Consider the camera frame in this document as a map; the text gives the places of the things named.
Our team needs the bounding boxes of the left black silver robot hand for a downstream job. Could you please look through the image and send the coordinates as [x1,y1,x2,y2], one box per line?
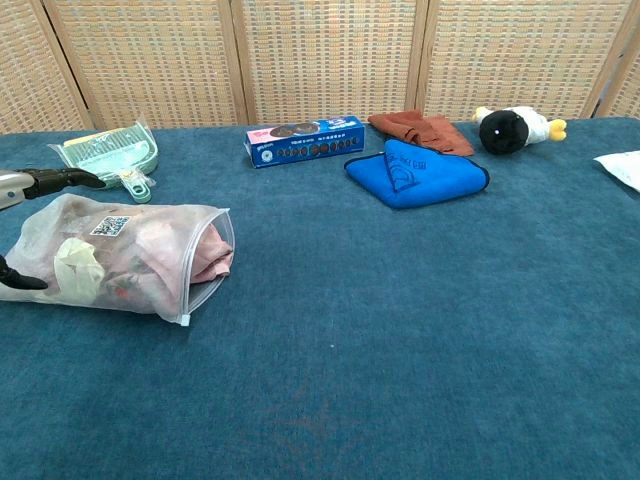
[0,167,108,292]

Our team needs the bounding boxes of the translucent zip bag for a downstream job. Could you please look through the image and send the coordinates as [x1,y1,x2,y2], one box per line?
[0,192,236,328]

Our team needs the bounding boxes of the cream white garment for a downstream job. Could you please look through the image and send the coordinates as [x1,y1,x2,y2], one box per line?
[53,236,107,302]

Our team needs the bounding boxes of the pink floral garment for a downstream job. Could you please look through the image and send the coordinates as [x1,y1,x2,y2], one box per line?
[59,199,235,314]

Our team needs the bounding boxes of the green plastic dustpan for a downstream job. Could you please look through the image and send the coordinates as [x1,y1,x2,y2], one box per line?
[48,117,161,205]

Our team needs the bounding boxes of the wicker folding screen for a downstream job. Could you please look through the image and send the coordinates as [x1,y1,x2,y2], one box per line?
[0,0,640,135]

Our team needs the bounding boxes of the blue cookie box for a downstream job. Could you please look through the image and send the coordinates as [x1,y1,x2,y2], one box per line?
[243,115,366,170]

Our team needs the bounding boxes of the blue microfiber cloth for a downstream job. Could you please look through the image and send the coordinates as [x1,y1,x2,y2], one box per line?
[343,138,491,210]

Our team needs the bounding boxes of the brown cloth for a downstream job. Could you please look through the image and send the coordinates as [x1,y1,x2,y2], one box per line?
[367,110,475,158]

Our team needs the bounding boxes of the black white plush toy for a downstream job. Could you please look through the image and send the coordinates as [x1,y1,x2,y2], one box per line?
[472,105,569,156]

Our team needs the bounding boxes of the white cloth at edge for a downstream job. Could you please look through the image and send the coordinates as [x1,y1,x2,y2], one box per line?
[593,151,640,194]

